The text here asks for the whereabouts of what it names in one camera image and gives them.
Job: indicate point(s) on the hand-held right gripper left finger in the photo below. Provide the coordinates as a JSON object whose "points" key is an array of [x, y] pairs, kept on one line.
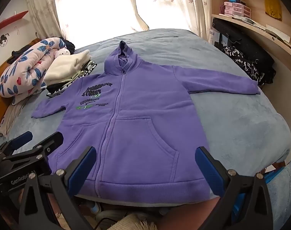
{"points": [[83, 170]]}

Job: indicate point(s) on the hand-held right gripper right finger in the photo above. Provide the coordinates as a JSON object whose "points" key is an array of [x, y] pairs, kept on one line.
{"points": [[208, 172]]}

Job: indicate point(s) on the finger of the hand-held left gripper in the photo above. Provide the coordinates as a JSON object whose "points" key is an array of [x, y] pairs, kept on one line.
{"points": [[53, 140], [23, 138]]}

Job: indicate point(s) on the purple zip hoodie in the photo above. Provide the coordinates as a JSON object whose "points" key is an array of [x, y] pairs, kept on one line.
{"points": [[135, 112]]}

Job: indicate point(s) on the beige patterned sheet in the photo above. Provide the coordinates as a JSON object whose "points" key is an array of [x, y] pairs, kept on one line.
{"points": [[11, 117]]}

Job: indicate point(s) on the person's leg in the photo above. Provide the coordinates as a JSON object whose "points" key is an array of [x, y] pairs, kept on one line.
{"points": [[183, 215]]}

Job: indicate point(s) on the grey-blue fleece blanket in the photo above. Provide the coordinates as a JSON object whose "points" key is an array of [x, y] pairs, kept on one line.
{"points": [[231, 115]]}

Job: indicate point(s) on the pink floral quilt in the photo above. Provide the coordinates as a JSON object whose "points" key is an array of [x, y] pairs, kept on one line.
{"points": [[23, 69]]}

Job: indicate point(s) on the pale green folded garment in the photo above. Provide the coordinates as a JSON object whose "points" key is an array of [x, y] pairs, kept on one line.
{"points": [[76, 74]]}

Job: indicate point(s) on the cream fringed knit cloth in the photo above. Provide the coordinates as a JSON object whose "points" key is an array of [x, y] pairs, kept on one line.
{"points": [[135, 224]]}

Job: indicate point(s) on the black and white patterned garment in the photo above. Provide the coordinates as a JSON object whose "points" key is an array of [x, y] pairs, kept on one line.
{"points": [[90, 67]]}

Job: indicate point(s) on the dark cloth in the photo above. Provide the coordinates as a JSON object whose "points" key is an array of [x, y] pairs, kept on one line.
{"points": [[20, 52]]}

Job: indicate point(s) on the white and pink plush toy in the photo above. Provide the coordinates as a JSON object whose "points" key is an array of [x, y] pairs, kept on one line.
{"points": [[62, 52]]}

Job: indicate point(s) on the black cloth with white print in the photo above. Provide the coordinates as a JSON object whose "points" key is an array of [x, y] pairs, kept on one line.
{"points": [[241, 62]]}

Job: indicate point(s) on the cream floral curtain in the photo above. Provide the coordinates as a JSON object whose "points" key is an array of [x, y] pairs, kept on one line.
{"points": [[42, 9], [195, 4]]}

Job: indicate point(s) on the black bag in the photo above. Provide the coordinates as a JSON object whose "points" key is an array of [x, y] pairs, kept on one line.
{"points": [[243, 40]]}

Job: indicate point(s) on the white box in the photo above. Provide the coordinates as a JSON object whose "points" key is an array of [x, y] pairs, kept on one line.
{"points": [[213, 36]]}

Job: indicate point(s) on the curved wooden desk shelf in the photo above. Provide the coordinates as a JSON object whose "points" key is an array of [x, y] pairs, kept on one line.
{"points": [[279, 48]]}

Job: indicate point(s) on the white papers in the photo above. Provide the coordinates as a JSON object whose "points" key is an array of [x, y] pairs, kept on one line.
{"points": [[278, 33]]}

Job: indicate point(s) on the dark purple drawer organizer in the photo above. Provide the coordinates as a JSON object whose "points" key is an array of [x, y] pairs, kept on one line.
{"points": [[227, 8]]}

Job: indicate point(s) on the pink drawer organizer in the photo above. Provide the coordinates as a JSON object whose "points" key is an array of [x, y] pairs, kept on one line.
{"points": [[242, 9]]}

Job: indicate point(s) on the black and white wall sticker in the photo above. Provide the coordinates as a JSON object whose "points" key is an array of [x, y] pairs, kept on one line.
{"points": [[3, 40]]}

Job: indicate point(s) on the red wall shelf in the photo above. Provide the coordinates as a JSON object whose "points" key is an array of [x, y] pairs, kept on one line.
{"points": [[9, 22]]}

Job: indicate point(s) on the yellow wall hanging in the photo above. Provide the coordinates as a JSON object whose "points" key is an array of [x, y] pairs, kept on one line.
{"points": [[273, 6]]}

